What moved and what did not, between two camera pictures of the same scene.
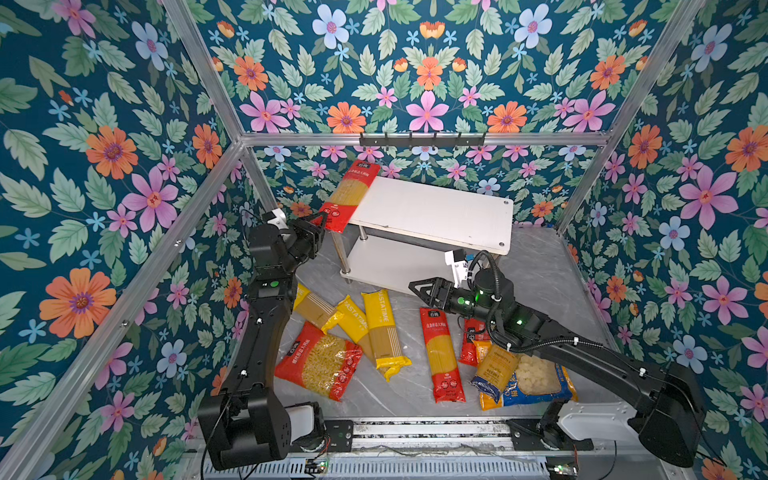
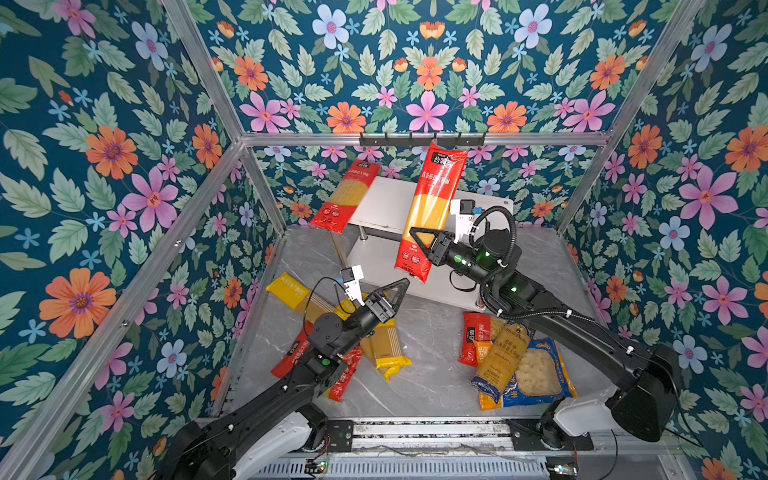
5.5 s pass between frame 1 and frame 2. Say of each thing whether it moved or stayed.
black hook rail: stayed
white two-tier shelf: stayed
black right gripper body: moved
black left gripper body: moved
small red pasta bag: stayed
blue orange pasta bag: stayed
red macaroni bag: stayed
